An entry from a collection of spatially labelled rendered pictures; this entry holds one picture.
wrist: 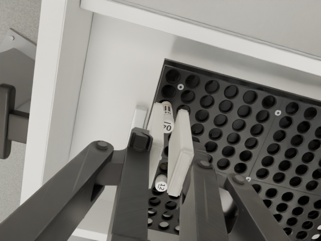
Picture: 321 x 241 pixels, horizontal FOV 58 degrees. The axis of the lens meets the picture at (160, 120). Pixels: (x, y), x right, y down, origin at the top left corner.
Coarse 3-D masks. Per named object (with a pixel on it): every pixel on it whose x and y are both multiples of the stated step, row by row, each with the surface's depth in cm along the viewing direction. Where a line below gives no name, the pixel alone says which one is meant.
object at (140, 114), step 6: (138, 108) 32; (144, 108) 33; (138, 114) 32; (144, 114) 32; (132, 120) 32; (138, 120) 32; (144, 120) 32; (132, 126) 33; (138, 126) 33; (126, 144) 34
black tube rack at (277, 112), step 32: (192, 96) 29; (224, 96) 26; (256, 96) 26; (288, 96) 29; (192, 128) 31; (224, 128) 27; (256, 128) 30; (288, 128) 27; (320, 128) 31; (160, 160) 28; (224, 160) 32; (256, 160) 28; (288, 160) 28; (320, 160) 32; (160, 192) 30; (288, 192) 34; (320, 192) 30; (288, 224) 31; (320, 224) 31
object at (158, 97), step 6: (168, 66) 25; (162, 72) 26; (180, 72) 25; (162, 78) 25; (180, 78) 25; (162, 84) 26; (168, 84) 26; (174, 84) 26; (156, 96) 26; (162, 96) 26; (168, 96) 26; (174, 96) 26; (174, 102) 26
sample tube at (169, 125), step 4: (164, 104) 25; (168, 104) 25; (164, 108) 24; (168, 108) 24; (164, 112) 23; (168, 112) 23; (164, 116) 22; (168, 116) 22; (172, 116) 23; (164, 120) 22; (168, 120) 22; (172, 120) 22; (164, 124) 22; (168, 124) 22; (172, 124) 22; (164, 128) 22; (168, 128) 22; (172, 128) 22; (164, 132) 22; (168, 132) 22
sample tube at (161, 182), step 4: (160, 164) 31; (164, 164) 31; (164, 168) 30; (160, 176) 29; (164, 176) 30; (156, 180) 28; (160, 180) 28; (164, 180) 28; (156, 184) 28; (160, 184) 28; (164, 184) 28; (156, 188) 28; (160, 188) 28; (164, 188) 28
